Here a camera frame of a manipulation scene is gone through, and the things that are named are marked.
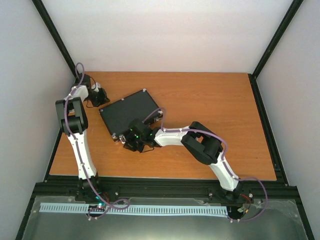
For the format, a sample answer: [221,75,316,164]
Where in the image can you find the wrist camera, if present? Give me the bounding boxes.
[81,74,101,93]
[129,118,148,136]

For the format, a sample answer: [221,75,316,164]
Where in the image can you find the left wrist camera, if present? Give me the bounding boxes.
[81,74,101,93]

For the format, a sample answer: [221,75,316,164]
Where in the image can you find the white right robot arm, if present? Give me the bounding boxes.
[120,120,241,201]

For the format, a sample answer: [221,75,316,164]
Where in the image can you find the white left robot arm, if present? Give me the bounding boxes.
[55,83,110,202]

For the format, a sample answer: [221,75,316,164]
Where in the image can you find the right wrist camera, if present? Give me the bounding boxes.
[129,118,148,136]

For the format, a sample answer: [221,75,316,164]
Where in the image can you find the black poker set case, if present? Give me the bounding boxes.
[99,88,163,142]

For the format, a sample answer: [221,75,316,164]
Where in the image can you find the white slotted cable duct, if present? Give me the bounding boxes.
[39,203,228,217]

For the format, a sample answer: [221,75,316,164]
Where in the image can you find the black aluminium frame rail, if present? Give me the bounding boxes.
[31,176,302,206]

